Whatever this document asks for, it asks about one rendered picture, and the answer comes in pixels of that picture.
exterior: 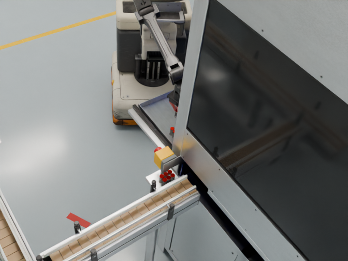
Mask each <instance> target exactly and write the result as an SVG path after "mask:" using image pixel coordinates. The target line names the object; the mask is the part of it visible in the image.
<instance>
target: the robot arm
mask: <svg viewBox="0 0 348 261"><path fill-rule="evenodd" d="M133 2H134V4H135V7H136V9H137V11H136V12H134V13H135V16H136V18H137V20H138V22H139V25H143V24H145V25H146V26H147V27H148V29H149V30H150V32H151V34H152V36H153V38H154V40H155V42H156V44H157V46H158V48H159V50H160V52H161V54H162V56H163V58H164V60H165V65H166V68H167V70H168V72H169V74H168V75H169V79H170V81H171V83H172V85H175V88H174V90H173V91H172V92H170V93H169V94H168V95H167V98H168V97H169V103H170V104H171V106H172V107H173V109H174V111H175V110H176V109H177V111H178V106H179V99H180V92H181V85H182V78H183V72H184V67H183V65H182V63H181V62H180V61H179V59H178V58H177V57H176V56H175V54H174V53H173V51H172V49H171V47H170V45H169V43H168V42H167V40H166V38H165V36H164V34H163V32H162V30H161V28H160V26H159V24H158V22H157V18H159V17H161V15H160V12H159V10H158V8H157V6H156V4H152V2H151V0H133ZM175 105H176V107H175Z"/></svg>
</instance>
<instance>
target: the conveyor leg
mask: <svg viewBox="0 0 348 261"><path fill-rule="evenodd" d="M157 233H158V229H156V230H155V231H153V232H151V233H150V234H148V235H147V239H146V250H145V256H144V261H154V255H155V247H156V240H157Z"/></svg>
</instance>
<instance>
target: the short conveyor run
mask: <svg viewBox="0 0 348 261"><path fill-rule="evenodd" d="M199 199H200V193H199V192H198V191H197V190H196V186H195V185H194V186H193V185H192V184H191V183H190V181H189V180H188V179H187V175H182V176H180V177H178V178H176V179H174V180H173V181H171V182H169V183H167V184H165V185H164V186H162V187H160V188H158V189H156V180H152V181H151V188H150V193H149V194H148V195H146V196H143V197H142V198H140V199H138V200H137V201H135V202H133V203H131V204H129V205H127V206H126V207H124V208H122V209H120V210H118V211H116V212H115V213H113V214H111V215H109V216H107V217H105V218H104V219H102V220H100V221H98V222H96V223H94V224H93V225H91V226H89V227H87V228H85V229H84V230H81V227H80V224H79V221H75V222H74V230H75V234H74V235H73V236H71V237H69V238H67V239H65V240H63V241H62V242H60V243H58V244H56V245H54V246H52V247H51V248H49V249H47V250H45V251H43V252H41V253H40V254H39V255H41V256H42V261H105V260H106V259H108V258H110V257H111V256H113V255H114V254H116V253H118V252H119V251H121V250H123V249H124V248H126V247H128V246H129V245H131V244H133V243H134V242H136V241H138V240H139V239H141V238H143V237H145V236H146V235H148V234H150V233H151V232H153V231H155V230H156V229H158V228H160V227H161V226H163V225H165V224H166V223H168V222H170V221H171V220H173V219H175V218H176V217H178V216H180V215H181V214H183V213H185V212H186V211H188V210H189V209H191V208H193V207H195V206H196V205H198V203H199Z"/></svg>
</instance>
